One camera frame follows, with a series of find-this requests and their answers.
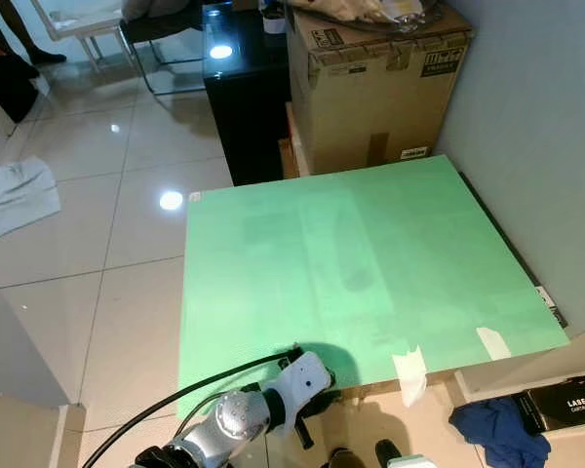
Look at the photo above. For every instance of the glossy black cabinet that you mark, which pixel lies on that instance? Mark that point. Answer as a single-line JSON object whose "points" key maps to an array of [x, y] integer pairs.
{"points": [[244, 117]]}

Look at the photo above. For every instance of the black robot right foot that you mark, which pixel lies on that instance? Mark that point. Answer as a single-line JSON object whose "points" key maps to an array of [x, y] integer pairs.
{"points": [[388, 454]]}

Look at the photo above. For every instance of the large cardboard box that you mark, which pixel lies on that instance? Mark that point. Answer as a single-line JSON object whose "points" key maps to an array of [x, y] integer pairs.
{"points": [[380, 97]]}

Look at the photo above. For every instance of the white floor cloth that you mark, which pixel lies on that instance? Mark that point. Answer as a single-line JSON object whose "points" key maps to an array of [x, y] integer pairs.
{"points": [[19, 195]]}

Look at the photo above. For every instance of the person in dark trousers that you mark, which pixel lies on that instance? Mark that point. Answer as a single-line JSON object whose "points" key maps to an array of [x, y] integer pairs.
{"points": [[19, 24]]}

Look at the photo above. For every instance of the white container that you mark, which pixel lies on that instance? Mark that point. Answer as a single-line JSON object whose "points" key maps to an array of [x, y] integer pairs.
{"points": [[273, 21]]}

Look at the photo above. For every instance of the black toner cartridge box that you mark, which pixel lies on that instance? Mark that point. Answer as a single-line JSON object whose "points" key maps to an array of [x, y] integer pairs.
{"points": [[561, 409]]}

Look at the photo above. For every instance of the green table mat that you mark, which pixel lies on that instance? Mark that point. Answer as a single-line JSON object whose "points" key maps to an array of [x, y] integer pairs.
{"points": [[370, 263]]}

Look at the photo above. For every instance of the black metal frame chair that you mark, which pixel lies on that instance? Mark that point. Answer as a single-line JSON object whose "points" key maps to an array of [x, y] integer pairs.
{"points": [[156, 29]]}

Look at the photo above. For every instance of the clear plastic bag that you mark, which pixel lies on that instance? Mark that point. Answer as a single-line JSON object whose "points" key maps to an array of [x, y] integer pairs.
{"points": [[370, 10]]}

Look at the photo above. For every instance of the brown wooden board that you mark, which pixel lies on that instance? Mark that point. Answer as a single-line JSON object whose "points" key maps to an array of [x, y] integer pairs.
{"points": [[290, 146]]}

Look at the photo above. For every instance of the white tape strip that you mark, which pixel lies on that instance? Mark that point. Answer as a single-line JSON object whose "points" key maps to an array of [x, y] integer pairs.
{"points": [[494, 343], [409, 378]]}

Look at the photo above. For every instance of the black robot left foot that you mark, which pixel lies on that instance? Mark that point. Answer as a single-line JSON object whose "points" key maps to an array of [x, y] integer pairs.
{"points": [[341, 460]]}

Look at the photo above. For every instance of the white chair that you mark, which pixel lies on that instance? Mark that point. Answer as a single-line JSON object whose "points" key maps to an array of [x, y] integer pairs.
{"points": [[73, 15]]}

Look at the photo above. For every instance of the black robot foot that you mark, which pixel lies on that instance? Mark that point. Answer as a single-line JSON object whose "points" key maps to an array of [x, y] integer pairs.
{"points": [[388, 454], [341, 460]]}

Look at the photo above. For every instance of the black bag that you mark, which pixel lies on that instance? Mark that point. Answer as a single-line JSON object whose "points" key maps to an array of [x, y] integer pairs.
{"points": [[12, 90]]}

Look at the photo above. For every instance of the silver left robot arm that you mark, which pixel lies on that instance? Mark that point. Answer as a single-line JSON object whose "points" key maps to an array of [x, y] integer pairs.
{"points": [[239, 417]]}

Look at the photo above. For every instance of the blue cloth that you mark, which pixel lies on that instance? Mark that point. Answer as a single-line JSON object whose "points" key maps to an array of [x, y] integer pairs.
{"points": [[497, 434]]}

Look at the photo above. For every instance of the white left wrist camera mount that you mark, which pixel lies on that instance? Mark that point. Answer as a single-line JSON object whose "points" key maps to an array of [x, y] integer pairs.
{"points": [[304, 375]]}

